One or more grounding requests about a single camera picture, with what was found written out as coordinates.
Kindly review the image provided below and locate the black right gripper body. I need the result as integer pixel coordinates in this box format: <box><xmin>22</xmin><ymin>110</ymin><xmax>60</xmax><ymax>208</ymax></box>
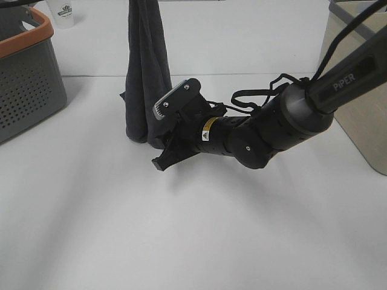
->
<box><xmin>169</xmin><ymin>95</ymin><xmax>226</xmax><ymax>154</ymax></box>

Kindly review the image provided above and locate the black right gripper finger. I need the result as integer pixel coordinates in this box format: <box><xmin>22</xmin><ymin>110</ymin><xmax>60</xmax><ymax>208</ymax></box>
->
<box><xmin>152</xmin><ymin>141</ymin><xmax>198</xmax><ymax>171</ymax></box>
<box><xmin>154</xmin><ymin>130</ymin><xmax>174</xmax><ymax>149</ymax></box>

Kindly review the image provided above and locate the dark grey towel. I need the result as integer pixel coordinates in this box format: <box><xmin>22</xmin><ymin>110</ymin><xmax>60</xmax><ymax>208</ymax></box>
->
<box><xmin>120</xmin><ymin>1</ymin><xmax>174</xmax><ymax>147</ymax></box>

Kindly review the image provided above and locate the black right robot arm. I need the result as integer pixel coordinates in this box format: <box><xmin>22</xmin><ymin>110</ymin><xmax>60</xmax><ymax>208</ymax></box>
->
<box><xmin>153</xmin><ymin>28</ymin><xmax>386</xmax><ymax>170</ymax></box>

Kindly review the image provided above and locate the grey basket with orange rim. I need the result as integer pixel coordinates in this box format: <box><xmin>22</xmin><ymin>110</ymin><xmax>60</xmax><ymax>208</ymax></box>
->
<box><xmin>1</xmin><ymin>1</ymin><xmax>67</xmax><ymax>143</ymax></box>

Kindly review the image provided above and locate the white paper cup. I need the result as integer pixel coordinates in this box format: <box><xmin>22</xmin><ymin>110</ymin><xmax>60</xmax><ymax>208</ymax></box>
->
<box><xmin>47</xmin><ymin>0</ymin><xmax>74</xmax><ymax>29</ymax></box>

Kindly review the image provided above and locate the beige bin with grey rim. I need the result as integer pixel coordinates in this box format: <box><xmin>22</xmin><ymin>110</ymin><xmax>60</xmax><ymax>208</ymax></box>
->
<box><xmin>315</xmin><ymin>0</ymin><xmax>387</xmax><ymax>176</ymax></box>

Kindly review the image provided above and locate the wrist camera with grey plate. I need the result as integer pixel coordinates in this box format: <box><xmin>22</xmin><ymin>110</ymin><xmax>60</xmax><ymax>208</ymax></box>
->
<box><xmin>152</xmin><ymin>78</ymin><xmax>201</xmax><ymax>121</ymax></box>

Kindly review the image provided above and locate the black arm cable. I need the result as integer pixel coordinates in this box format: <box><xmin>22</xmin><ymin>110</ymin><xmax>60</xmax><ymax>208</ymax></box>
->
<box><xmin>208</xmin><ymin>0</ymin><xmax>385</xmax><ymax>114</ymax></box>

